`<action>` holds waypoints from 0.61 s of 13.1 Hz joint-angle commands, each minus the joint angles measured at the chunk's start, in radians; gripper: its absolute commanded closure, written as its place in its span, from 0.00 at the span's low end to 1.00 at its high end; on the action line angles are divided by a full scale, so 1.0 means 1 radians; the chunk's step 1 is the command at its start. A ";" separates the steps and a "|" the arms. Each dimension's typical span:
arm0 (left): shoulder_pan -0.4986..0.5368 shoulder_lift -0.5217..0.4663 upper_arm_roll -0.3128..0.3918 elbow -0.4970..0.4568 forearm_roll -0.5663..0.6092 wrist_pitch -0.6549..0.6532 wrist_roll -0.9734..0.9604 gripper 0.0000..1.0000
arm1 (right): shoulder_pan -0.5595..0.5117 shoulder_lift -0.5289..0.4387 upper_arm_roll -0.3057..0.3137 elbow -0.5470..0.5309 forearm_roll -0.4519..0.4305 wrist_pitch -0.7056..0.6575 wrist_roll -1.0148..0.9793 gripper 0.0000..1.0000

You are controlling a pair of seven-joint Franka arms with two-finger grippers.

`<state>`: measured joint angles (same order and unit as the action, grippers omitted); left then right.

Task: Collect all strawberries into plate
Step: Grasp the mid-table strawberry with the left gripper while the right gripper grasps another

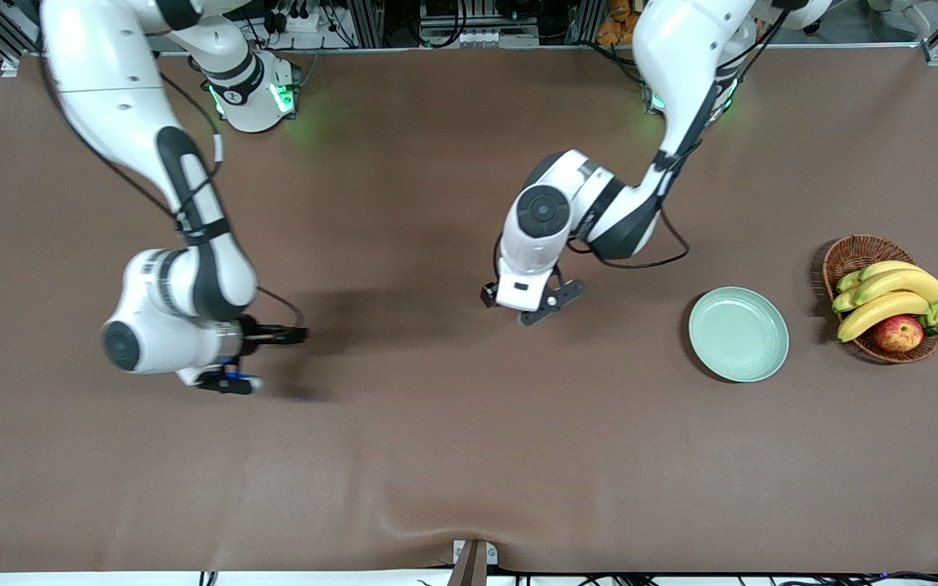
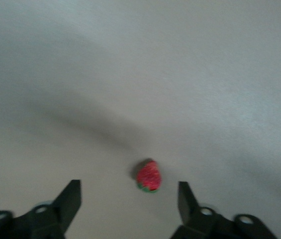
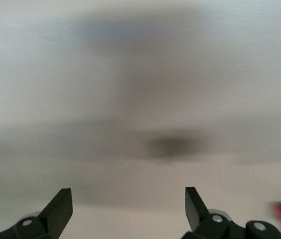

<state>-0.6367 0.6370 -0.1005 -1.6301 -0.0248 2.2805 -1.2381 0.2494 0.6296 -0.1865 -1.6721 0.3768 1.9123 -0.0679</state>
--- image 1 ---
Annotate aluminium frame post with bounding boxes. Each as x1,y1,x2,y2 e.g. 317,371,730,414
348,0,387,47

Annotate brown table cloth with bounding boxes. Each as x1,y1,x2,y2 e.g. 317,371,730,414
0,45,938,575

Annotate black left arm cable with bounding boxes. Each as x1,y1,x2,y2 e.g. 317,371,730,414
565,0,796,270

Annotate brown wicker basket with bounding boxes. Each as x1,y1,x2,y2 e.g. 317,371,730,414
822,234,938,365

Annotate red apple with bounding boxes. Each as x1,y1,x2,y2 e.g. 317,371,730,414
873,315,925,353

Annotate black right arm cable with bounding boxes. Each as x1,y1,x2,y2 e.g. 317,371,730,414
39,49,307,328

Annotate white power strip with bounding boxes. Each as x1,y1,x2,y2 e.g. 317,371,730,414
270,10,333,35

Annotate metal bracket with brown post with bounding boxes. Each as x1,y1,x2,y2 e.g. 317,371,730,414
449,539,499,586

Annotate orange plush toys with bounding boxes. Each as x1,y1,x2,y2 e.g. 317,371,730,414
597,0,652,46

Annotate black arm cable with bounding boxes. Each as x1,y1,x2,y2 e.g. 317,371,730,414
39,49,307,328
565,0,796,270

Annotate pale green plate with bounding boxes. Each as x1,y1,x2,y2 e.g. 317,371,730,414
687,286,791,383

